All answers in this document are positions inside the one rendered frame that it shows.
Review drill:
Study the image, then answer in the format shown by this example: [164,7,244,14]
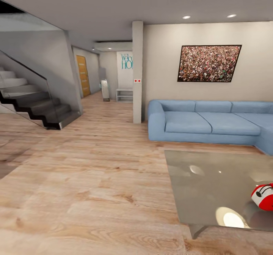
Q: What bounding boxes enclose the radio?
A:
[251,183,273,211]

